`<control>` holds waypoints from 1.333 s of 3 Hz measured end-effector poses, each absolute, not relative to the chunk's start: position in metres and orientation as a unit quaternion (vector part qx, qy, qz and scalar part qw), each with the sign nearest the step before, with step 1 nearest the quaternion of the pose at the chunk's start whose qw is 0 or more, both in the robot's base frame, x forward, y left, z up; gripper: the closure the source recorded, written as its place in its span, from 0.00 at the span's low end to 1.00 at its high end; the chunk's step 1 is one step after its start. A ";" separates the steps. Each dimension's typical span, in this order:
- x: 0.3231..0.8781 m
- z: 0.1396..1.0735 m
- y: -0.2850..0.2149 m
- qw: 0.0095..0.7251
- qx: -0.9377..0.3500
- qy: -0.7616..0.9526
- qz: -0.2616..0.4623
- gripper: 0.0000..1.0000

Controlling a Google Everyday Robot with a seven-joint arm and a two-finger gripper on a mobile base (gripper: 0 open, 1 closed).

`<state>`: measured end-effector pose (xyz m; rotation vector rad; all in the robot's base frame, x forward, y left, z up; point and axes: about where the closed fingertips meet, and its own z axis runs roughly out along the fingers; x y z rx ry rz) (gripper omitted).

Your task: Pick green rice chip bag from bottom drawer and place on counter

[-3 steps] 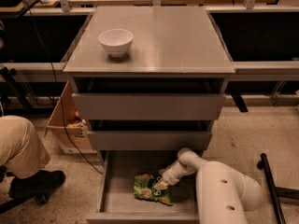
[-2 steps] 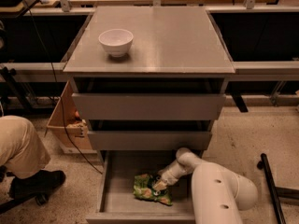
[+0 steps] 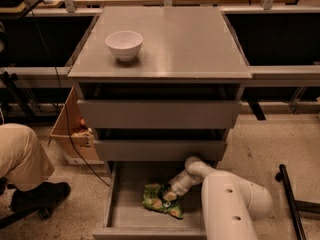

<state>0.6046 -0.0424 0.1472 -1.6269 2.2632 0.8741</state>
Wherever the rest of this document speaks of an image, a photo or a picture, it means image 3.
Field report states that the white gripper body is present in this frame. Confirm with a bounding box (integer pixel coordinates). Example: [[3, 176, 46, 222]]
[[169, 169, 200, 196]]

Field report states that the green rice chip bag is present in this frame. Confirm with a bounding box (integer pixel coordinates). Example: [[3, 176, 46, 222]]
[[142, 183, 183, 219]]

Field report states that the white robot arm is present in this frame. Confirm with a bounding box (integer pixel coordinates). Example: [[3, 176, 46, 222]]
[[163, 156, 273, 240]]

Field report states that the grey open bottom drawer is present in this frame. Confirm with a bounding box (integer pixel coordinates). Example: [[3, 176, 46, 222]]
[[92, 161, 206, 240]]

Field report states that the grey middle drawer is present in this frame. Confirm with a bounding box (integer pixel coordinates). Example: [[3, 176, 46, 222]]
[[94, 140, 226, 161]]

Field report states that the grey drawer cabinet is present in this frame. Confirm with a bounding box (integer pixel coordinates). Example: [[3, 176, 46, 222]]
[[67, 5, 253, 185]]

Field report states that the grey top drawer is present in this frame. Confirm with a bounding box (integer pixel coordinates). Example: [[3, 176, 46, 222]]
[[77, 100, 242, 129]]

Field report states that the black metal stand leg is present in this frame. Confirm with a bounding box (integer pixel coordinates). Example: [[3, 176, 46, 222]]
[[275, 164, 320, 240]]

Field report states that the cardboard box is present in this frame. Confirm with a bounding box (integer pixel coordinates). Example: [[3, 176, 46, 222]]
[[50, 88, 101, 164]]

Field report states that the black shoe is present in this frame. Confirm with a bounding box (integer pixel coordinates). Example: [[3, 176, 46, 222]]
[[10, 182, 71, 213]]

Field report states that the black chair base caster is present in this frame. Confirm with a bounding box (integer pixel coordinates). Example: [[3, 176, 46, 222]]
[[0, 207, 52, 229]]

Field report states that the white ceramic bowl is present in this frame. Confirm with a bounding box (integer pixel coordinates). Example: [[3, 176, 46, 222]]
[[106, 31, 144, 61]]

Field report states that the khaki trouser leg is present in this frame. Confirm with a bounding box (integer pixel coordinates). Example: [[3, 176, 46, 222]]
[[0, 124, 54, 191]]

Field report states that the black cable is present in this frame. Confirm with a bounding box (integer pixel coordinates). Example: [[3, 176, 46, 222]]
[[14, 0, 111, 188]]

